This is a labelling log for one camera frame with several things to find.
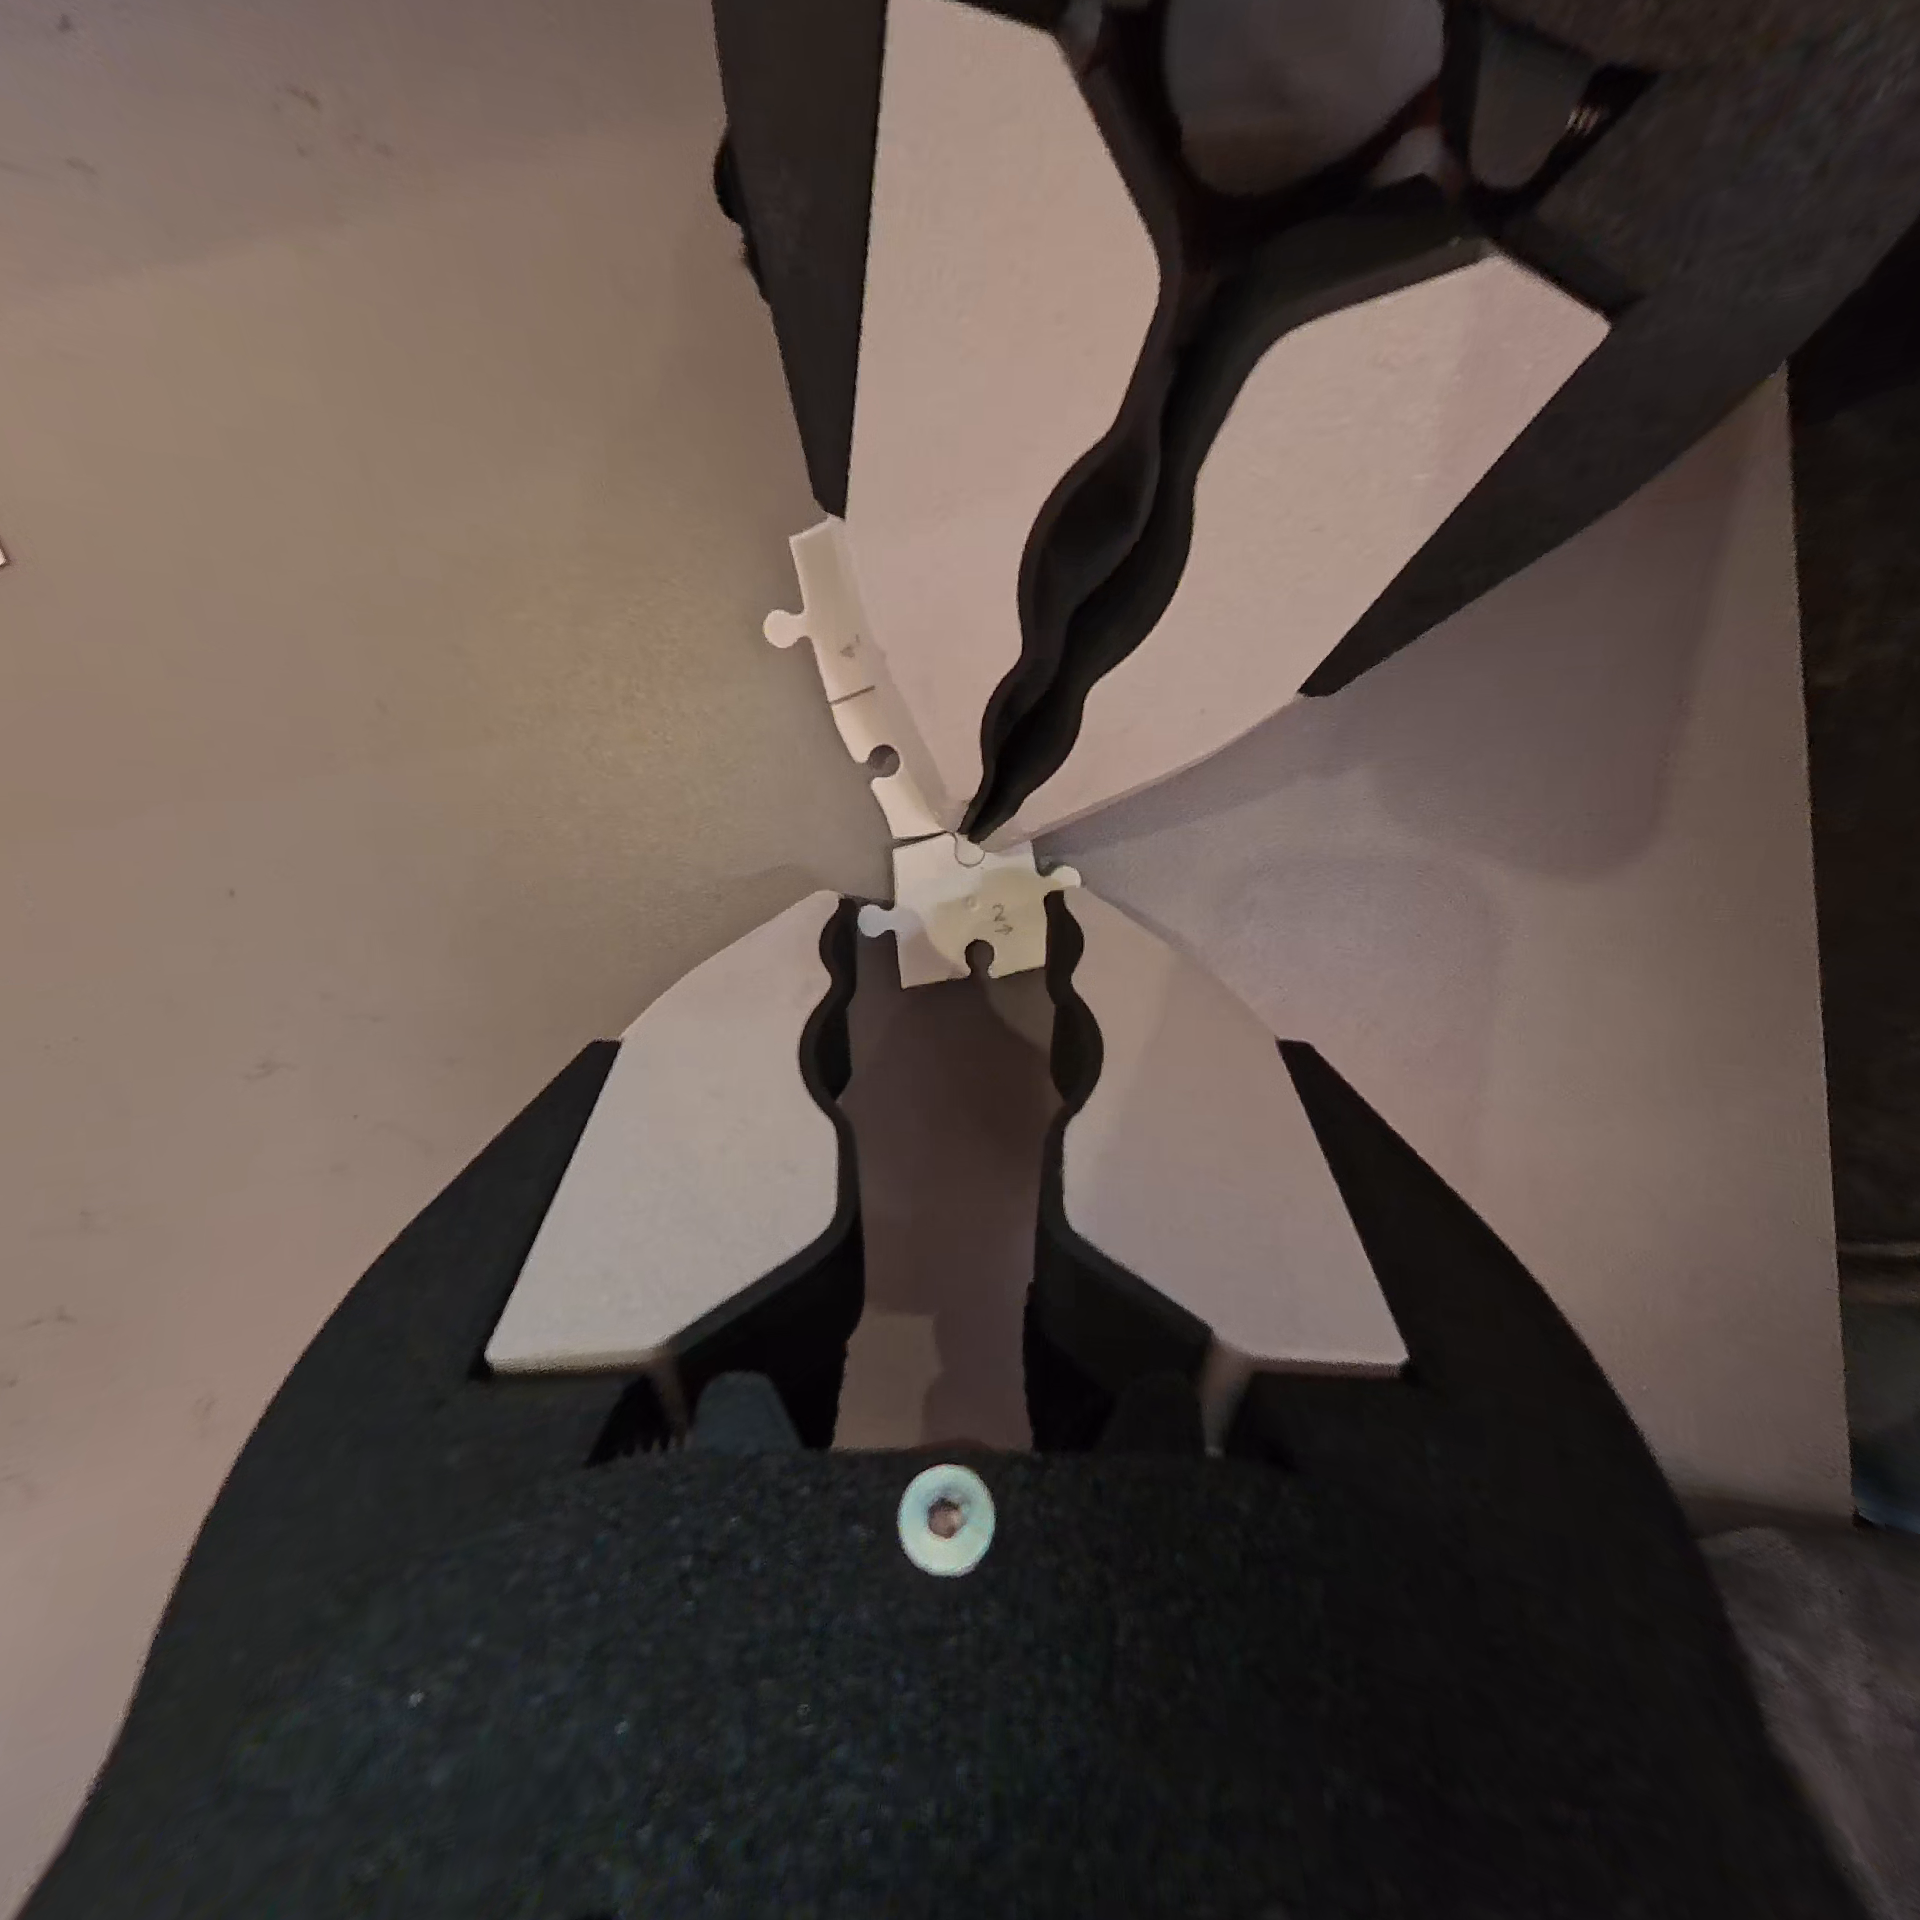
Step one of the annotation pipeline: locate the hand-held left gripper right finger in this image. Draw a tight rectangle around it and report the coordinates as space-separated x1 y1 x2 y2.
1026 891 1412 1449

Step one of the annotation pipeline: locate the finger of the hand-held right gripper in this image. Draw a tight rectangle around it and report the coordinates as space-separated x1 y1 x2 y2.
840 0 1203 841
972 201 1641 841

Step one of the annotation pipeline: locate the teal faced puzzle piece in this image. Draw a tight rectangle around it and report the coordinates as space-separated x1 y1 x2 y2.
858 832 1085 991

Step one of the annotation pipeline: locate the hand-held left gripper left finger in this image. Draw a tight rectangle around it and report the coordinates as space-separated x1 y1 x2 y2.
482 891 866 1449

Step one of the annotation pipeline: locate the white puzzle piece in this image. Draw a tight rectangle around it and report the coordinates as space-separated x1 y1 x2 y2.
825 681 970 846
762 514 889 711

